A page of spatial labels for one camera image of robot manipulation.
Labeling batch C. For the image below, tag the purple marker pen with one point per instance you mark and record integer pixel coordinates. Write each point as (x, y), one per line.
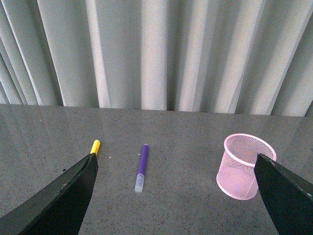
(141, 169)

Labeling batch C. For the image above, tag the pink mesh pen cup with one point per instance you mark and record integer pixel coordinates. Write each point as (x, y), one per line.
(236, 176)

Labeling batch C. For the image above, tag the grey pleated curtain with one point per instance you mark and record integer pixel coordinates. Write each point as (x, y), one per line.
(217, 56)

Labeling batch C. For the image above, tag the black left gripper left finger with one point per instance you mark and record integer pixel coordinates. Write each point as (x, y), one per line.
(59, 208)

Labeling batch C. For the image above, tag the yellow marker pen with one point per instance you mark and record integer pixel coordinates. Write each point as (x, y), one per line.
(95, 147)

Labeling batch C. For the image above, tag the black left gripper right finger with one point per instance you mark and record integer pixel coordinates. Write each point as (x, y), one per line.
(288, 197)

